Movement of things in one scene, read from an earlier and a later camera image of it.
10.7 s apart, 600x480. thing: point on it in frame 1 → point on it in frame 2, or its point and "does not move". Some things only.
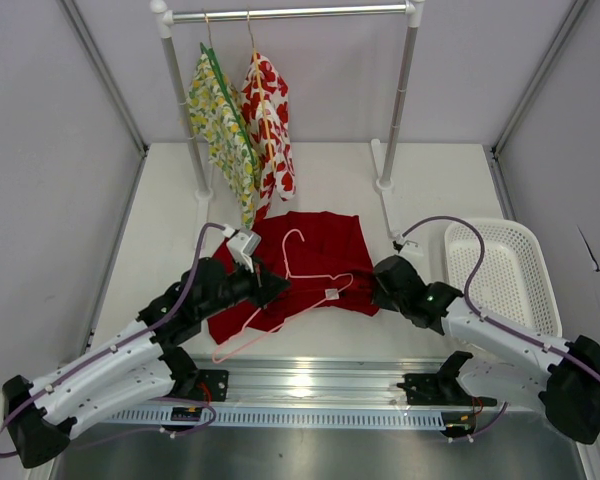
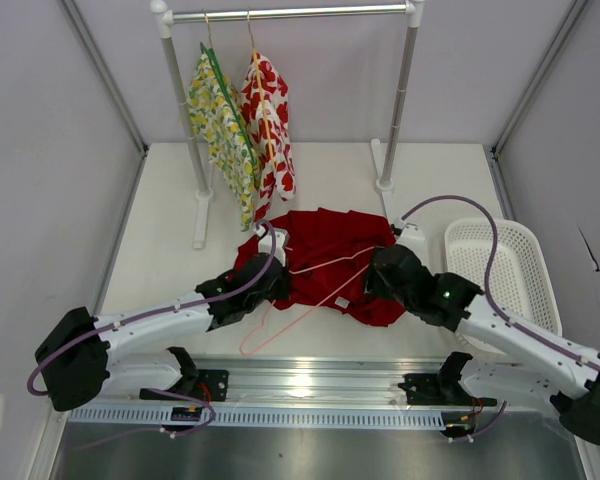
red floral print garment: x=265 y=102 does not move
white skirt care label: x=332 y=294 → x=342 y=302
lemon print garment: x=218 y=116 does not move
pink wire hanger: x=351 y=277 → x=244 y=352
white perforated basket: x=513 y=281 does not move
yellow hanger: x=261 y=90 does not move
